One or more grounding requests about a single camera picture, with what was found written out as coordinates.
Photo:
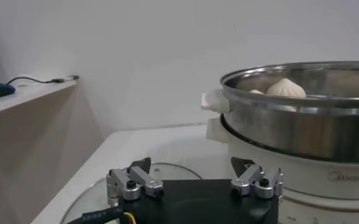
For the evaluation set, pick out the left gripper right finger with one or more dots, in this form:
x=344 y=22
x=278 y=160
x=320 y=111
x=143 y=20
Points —
x=249 y=176

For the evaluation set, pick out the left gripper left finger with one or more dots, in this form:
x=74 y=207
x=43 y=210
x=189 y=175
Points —
x=142 y=176

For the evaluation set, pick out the white steamed baozi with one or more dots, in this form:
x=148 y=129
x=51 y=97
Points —
x=286 y=89
x=256 y=91

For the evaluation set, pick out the stainless steel steamer pot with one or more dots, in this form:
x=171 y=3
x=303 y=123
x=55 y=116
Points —
x=289 y=134

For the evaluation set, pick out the white table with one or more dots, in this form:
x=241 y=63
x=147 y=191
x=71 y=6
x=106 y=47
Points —
x=154 y=146

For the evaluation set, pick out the white electric cooker base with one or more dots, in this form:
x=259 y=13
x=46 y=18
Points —
x=304 y=194

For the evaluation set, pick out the white side desk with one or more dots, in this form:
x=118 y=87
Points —
x=30 y=137

